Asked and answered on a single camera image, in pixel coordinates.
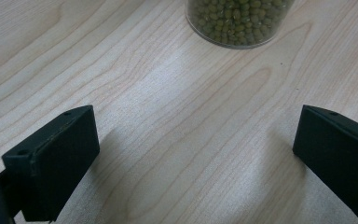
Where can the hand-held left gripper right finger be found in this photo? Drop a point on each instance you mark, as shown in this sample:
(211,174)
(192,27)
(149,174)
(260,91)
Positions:
(338,155)

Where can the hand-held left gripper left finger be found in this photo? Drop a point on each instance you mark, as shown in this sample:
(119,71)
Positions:
(59,161)

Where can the glass jar of green beans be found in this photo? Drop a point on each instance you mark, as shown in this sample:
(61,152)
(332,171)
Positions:
(239,21)

